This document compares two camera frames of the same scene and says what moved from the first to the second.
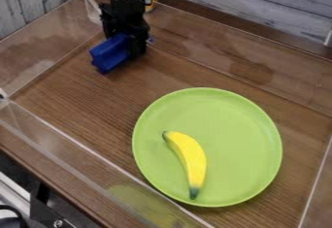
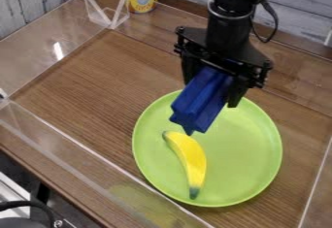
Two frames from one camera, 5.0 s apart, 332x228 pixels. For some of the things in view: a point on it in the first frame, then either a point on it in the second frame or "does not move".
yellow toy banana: [192, 155] does not move
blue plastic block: [110, 53] → [200, 98]
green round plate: [240, 139] does not move
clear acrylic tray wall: [35, 155] does not move
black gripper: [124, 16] → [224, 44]
